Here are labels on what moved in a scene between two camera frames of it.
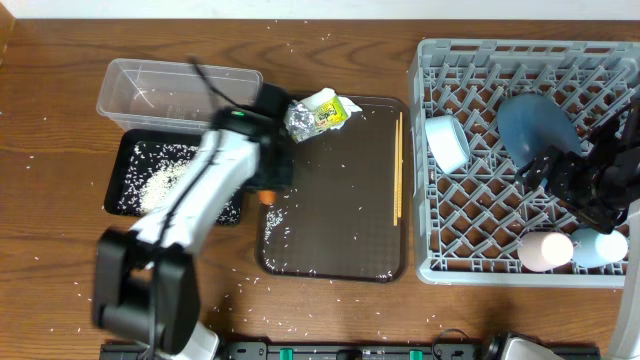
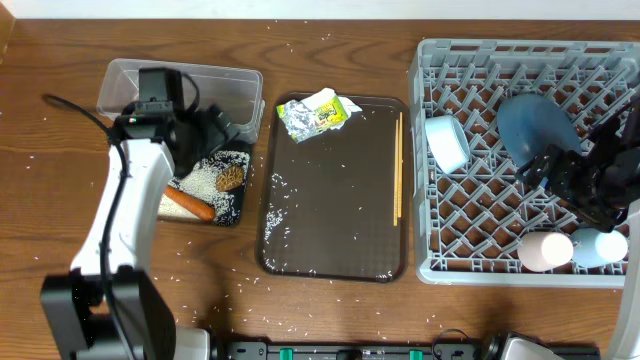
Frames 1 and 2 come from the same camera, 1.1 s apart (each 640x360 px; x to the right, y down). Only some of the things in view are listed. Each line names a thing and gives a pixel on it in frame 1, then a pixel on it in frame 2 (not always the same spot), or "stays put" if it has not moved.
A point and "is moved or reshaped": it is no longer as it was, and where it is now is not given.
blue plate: x=529 y=124 stays put
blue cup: x=598 y=249 stays put
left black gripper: x=273 y=167 → x=211 y=132
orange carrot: x=267 y=197 is moved or reshaped
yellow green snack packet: x=331 y=113 stays put
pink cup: x=544 y=250 stays put
